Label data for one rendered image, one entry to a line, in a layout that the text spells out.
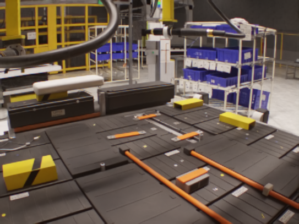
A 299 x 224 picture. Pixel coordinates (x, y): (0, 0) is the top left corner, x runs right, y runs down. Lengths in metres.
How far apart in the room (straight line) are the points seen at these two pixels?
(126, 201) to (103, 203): 0.06
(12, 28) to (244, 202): 0.94
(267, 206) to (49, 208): 0.52
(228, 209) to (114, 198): 0.27
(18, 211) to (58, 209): 0.10
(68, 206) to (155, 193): 0.21
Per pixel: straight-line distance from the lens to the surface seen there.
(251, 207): 0.61
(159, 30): 1.41
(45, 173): 0.69
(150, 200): 0.58
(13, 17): 0.98
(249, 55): 3.70
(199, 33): 1.32
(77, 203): 0.60
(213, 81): 3.55
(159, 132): 1.01
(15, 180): 0.68
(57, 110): 1.15
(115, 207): 0.56
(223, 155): 0.81
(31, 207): 0.62
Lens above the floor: 1.37
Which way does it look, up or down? 17 degrees down
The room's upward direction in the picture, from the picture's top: straight up
